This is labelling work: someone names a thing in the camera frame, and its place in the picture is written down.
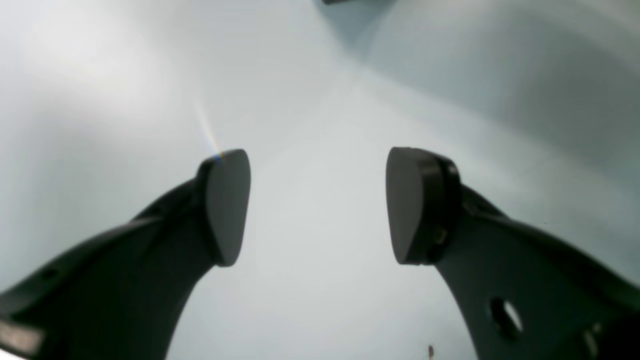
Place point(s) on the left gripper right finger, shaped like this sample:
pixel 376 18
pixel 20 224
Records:
pixel 524 294

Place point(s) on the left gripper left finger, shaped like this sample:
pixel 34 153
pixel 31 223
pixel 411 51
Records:
pixel 119 295

